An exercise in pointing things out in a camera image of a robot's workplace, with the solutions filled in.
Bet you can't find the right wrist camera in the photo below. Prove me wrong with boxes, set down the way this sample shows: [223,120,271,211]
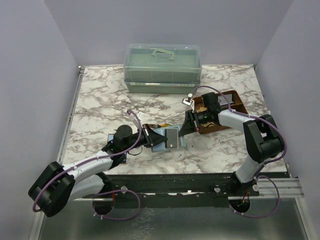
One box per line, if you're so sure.
[181,93,195,111]

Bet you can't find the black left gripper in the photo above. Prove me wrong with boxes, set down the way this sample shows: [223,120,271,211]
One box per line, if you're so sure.
[123,124,168,153]

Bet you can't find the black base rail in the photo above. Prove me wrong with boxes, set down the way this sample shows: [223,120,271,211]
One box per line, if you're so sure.
[97,173,259,209]

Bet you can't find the yellow handled pliers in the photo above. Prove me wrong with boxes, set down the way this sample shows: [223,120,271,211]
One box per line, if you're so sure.
[147,123,171,129]

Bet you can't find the green plastic storage box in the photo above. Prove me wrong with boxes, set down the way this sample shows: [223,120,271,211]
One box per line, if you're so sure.
[123,43,202,95]

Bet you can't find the grey cards in basket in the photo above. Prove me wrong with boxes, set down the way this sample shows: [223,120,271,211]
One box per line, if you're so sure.
[217,94,234,106]

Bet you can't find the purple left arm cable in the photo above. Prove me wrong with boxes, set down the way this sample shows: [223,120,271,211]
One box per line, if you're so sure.
[32,109,145,221]

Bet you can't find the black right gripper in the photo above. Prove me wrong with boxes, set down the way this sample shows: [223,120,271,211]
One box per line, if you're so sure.
[177,109,210,137]

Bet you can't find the brown woven organizer basket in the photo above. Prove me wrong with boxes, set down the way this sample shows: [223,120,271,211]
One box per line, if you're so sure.
[193,90,248,135]

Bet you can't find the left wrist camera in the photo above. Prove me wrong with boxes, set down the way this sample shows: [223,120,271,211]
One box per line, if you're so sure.
[133,111,144,128]

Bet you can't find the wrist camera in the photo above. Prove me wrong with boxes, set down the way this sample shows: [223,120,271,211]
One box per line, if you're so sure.
[181,93,195,111]
[133,111,144,128]

